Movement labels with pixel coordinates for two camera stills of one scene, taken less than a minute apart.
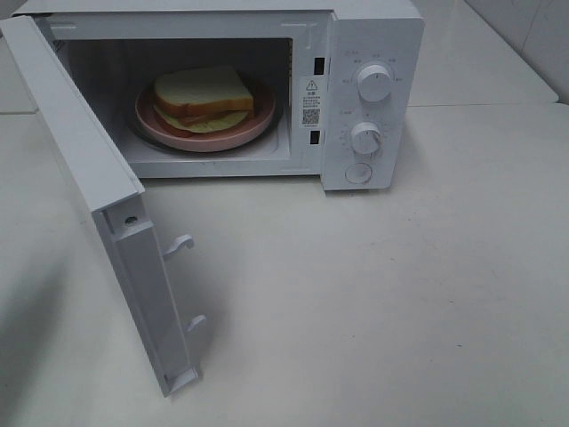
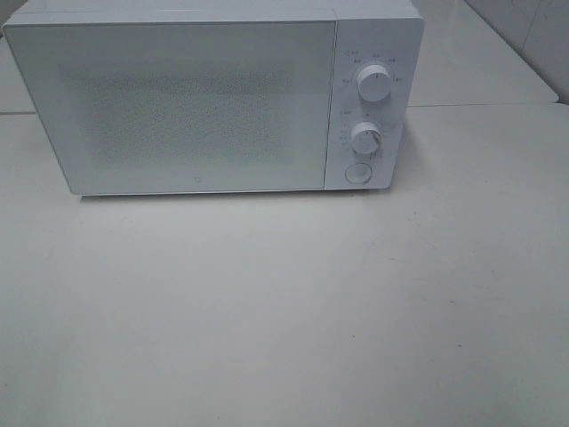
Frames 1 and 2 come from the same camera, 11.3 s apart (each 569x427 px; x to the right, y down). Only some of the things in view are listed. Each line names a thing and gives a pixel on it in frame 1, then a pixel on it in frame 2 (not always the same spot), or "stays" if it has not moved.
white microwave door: x=116 y=196 to x=181 y=107
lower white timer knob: x=365 y=138 stays
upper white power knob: x=374 y=83 stays
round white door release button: x=358 y=173 stays
